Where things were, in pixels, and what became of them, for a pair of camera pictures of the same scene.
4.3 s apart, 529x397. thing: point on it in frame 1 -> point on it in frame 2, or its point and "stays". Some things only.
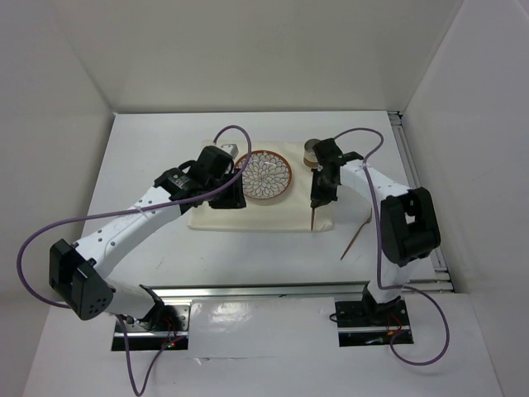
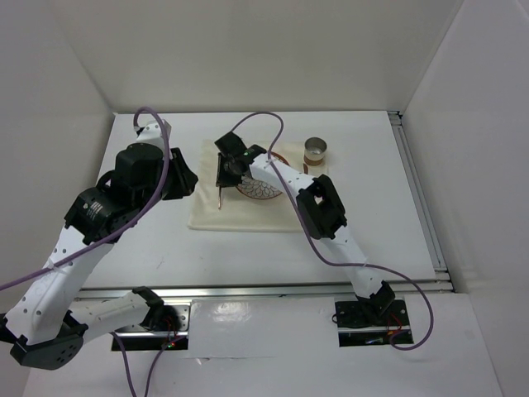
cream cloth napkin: (291, 211) stays
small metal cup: (311, 158) stays
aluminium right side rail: (440, 277) stays
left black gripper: (235, 198) -> (185, 177)
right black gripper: (317, 197) -> (221, 178)
